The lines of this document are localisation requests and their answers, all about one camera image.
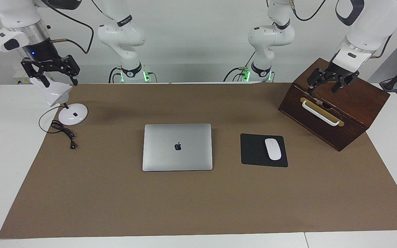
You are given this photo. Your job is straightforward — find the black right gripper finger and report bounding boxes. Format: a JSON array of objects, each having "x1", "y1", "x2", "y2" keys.
[
  {"x1": 61, "y1": 55, "x2": 81, "y2": 86},
  {"x1": 21, "y1": 59, "x2": 50, "y2": 88}
]

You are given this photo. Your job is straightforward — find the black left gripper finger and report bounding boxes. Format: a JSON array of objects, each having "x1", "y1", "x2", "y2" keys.
[
  {"x1": 307, "y1": 68, "x2": 328, "y2": 93},
  {"x1": 332, "y1": 76, "x2": 350, "y2": 93}
]

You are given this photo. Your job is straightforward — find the silver laptop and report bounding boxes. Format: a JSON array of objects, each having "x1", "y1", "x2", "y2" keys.
[{"x1": 142, "y1": 123, "x2": 213, "y2": 172}]

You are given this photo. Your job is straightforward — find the dark brown wooden box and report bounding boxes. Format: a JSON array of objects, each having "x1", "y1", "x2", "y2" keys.
[{"x1": 278, "y1": 58, "x2": 390, "y2": 152}]

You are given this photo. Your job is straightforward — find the white desk lamp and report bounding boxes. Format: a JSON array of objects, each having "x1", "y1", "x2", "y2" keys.
[{"x1": 30, "y1": 74, "x2": 89, "y2": 126}]

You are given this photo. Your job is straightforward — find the white computer mouse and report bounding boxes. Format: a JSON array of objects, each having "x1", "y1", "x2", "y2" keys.
[{"x1": 265, "y1": 138, "x2": 282, "y2": 161}]

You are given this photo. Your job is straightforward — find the black mouse pad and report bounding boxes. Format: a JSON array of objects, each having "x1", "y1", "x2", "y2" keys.
[{"x1": 240, "y1": 133, "x2": 288, "y2": 168}]

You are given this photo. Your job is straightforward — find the brown table mat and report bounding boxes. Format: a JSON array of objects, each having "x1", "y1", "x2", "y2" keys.
[{"x1": 0, "y1": 83, "x2": 397, "y2": 239}]

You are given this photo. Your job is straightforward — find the white wall socket strip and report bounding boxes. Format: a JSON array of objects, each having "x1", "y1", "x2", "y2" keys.
[{"x1": 13, "y1": 67, "x2": 32, "y2": 85}]

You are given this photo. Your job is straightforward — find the gold handle backing plate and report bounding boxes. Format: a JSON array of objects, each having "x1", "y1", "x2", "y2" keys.
[{"x1": 300, "y1": 97, "x2": 344, "y2": 127}]

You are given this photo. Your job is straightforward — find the white box handle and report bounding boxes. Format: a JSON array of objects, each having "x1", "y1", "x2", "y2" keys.
[{"x1": 302, "y1": 100, "x2": 341, "y2": 126}]

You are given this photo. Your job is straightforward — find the black right base cable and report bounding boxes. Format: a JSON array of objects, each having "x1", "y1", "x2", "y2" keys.
[{"x1": 108, "y1": 66, "x2": 123, "y2": 84}]

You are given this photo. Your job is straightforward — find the black base cable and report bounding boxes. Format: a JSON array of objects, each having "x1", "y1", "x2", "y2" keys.
[
  {"x1": 108, "y1": 66, "x2": 123, "y2": 84},
  {"x1": 223, "y1": 52, "x2": 256, "y2": 82}
]

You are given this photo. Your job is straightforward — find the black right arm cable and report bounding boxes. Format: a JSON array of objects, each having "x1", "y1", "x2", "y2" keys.
[{"x1": 45, "y1": 0, "x2": 94, "y2": 54}]

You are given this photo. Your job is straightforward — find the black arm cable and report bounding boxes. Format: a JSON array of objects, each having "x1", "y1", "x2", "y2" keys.
[
  {"x1": 290, "y1": 0, "x2": 327, "y2": 22},
  {"x1": 45, "y1": 0, "x2": 94, "y2": 54}
]

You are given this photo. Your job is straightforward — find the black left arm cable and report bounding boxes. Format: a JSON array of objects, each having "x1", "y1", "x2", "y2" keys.
[{"x1": 290, "y1": 0, "x2": 327, "y2": 22}]

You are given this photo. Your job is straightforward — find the black lamp power cable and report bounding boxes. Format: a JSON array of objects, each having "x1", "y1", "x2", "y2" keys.
[{"x1": 39, "y1": 105, "x2": 78, "y2": 150}]

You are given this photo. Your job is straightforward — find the black left base cable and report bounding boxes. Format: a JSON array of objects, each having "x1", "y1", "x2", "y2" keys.
[{"x1": 223, "y1": 52, "x2": 256, "y2": 82}]

